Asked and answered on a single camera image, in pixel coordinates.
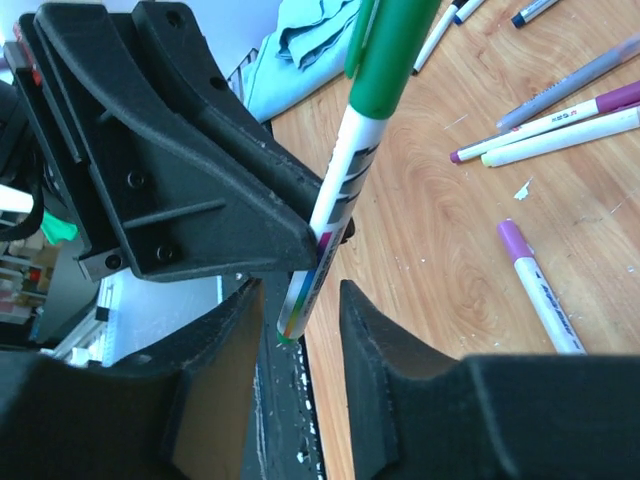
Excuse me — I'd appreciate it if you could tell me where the light blue cloth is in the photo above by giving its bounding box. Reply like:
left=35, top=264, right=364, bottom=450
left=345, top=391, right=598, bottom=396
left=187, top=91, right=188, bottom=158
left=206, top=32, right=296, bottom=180
left=241, top=0, right=361, bottom=122

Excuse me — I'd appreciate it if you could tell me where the pink cap lying marker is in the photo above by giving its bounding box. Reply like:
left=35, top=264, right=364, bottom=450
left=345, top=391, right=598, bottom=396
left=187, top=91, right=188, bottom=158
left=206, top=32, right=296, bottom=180
left=496, top=219, right=587, bottom=355

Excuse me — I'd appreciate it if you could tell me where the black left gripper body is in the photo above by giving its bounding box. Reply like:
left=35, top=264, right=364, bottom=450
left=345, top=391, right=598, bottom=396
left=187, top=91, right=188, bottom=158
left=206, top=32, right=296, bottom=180
left=1, top=12, right=120, bottom=280

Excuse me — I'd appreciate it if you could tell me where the navy cap marker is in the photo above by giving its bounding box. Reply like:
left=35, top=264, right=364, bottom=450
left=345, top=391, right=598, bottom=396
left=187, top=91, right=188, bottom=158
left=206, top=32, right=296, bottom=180
left=511, top=0, right=559, bottom=29

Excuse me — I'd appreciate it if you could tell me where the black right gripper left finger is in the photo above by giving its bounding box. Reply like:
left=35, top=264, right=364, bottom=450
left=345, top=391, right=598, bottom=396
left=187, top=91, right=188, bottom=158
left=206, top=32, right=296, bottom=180
left=1, top=279, right=264, bottom=479

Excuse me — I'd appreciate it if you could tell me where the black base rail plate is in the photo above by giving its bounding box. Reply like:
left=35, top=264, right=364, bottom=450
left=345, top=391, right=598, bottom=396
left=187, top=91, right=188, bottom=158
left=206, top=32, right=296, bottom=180
left=240, top=274, right=327, bottom=479

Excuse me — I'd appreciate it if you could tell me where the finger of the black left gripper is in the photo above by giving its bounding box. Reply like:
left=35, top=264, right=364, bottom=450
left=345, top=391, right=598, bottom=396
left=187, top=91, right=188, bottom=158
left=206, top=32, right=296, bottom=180
left=34, top=3, right=316, bottom=282
left=132, top=2, right=321, bottom=200

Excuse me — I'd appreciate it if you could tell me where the small blue cap marker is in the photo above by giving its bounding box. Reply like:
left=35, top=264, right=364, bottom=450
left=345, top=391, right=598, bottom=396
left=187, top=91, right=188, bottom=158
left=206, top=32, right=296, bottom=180
left=454, top=0, right=485, bottom=25

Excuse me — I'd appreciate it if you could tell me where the grey marker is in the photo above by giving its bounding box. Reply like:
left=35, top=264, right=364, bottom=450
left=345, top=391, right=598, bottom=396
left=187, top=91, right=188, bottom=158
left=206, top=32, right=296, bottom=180
left=496, top=33, right=639, bottom=133

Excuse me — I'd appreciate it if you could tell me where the beige cap marker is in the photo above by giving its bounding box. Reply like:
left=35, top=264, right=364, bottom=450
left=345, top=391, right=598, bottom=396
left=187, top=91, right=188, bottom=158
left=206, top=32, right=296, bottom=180
left=481, top=106, right=639, bottom=168

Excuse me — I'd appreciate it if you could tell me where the dark green cap marker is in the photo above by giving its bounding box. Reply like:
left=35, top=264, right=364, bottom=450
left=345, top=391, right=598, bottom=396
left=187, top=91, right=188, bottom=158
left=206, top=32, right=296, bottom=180
left=277, top=0, right=440, bottom=343

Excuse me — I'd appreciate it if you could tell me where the black cap marker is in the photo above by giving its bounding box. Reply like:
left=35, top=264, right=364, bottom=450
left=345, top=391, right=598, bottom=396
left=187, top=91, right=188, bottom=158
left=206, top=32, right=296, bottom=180
left=412, top=0, right=467, bottom=75

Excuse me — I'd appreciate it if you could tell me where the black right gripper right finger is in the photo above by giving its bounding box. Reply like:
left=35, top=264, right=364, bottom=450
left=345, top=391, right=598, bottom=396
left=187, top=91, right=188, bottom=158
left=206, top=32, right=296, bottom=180
left=339, top=280, right=639, bottom=479

